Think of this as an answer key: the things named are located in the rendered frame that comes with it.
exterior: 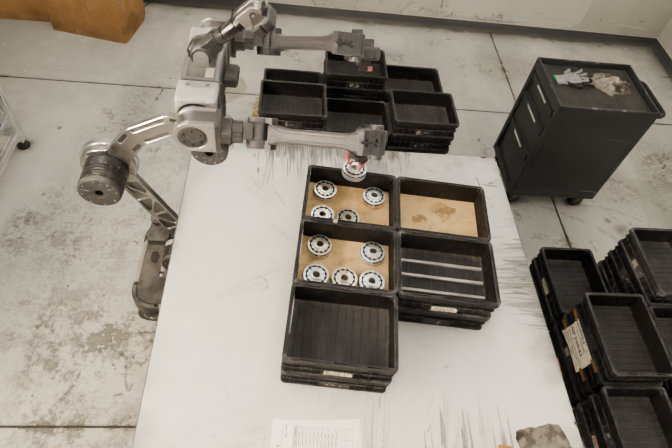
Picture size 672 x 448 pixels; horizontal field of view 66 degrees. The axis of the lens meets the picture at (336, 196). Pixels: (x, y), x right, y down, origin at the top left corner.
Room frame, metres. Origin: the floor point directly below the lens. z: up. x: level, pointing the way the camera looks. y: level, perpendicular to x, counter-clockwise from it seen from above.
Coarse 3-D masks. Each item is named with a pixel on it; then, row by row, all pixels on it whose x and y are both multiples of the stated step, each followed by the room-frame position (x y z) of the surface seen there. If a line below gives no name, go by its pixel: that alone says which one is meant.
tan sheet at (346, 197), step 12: (312, 192) 1.49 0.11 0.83; (336, 192) 1.51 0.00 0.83; (348, 192) 1.53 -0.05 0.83; (360, 192) 1.54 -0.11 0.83; (384, 192) 1.57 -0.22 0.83; (312, 204) 1.42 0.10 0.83; (324, 204) 1.43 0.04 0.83; (336, 204) 1.44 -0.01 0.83; (348, 204) 1.46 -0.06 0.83; (360, 204) 1.47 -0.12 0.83; (384, 204) 1.50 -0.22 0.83; (360, 216) 1.40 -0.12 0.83; (372, 216) 1.42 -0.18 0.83; (384, 216) 1.43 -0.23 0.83
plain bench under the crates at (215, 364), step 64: (192, 192) 1.46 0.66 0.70; (256, 192) 1.53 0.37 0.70; (192, 256) 1.12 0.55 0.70; (256, 256) 1.18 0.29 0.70; (512, 256) 1.44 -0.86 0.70; (192, 320) 0.84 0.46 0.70; (256, 320) 0.89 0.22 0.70; (512, 320) 1.11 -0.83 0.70; (192, 384) 0.60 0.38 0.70; (256, 384) 0.65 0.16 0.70; (448, 384) 0.78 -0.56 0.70; (512, 384) 0.83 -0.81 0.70
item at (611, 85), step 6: (594, 78) 2.70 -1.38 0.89; (600, 78) 2.73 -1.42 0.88; (606, 78) 2.72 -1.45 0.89; (612, 78) 2.73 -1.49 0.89; (618, 78) 2.73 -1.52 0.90; (594, 84) 2.66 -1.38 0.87; (600, 84) 2.66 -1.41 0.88; (606, 84) 2.67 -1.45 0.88; (612, 84) 2.68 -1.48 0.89; (618, 84) 2.69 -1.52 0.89; (624, 84) 2.71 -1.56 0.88; (630, 84) 2.74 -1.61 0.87; (606, 90) 2.63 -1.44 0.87; (612, 90) 2.63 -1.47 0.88; (618, 90) 2.65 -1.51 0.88; (624, 90) 2.66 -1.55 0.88
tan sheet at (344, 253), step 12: (336, 240) 1.25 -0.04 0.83; (336, 252) 1.19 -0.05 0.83; (348, 252) 1.20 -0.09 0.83; (300, 264) 1.10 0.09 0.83; (324, 264) 1.13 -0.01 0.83; (336, 264) 1.14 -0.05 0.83; (348, 264) 1.15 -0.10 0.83; (360, 264) 1.16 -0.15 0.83; (384, 264) 1.18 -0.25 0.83; (300, 276) 1.05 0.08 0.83; (384, 276) 1.12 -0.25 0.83; (384, 288) 1.07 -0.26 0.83
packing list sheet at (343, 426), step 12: (276, 420) 0.54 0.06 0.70; (288, 420) 0.54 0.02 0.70; (300, 420) 0.55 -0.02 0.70; (312, 420) 0.56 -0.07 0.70; (324, 420) 0.57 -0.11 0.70; (336, 420) 0.57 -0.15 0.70; (348, 420) 0.58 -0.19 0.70; (276, 432) 0.50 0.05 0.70; (288, 432) 0.51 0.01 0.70; (300, 432) 0.51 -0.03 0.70; (312, 432) 0.52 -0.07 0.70; (324, 432) 0.53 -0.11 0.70; (336, 432) 0.53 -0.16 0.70; (348, 432) 0.54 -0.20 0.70; (360, 432) 0.55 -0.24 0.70; (276, 444) 0.46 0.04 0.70; (288, 444) 0.47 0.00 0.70; (300, 444) 0.47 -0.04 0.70; (312, 444) 0.48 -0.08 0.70; (324, 444) 0.49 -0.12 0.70; (336, 444) 0.50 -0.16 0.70; (348, 444) 0.50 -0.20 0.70; (360, 444) 0.51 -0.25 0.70
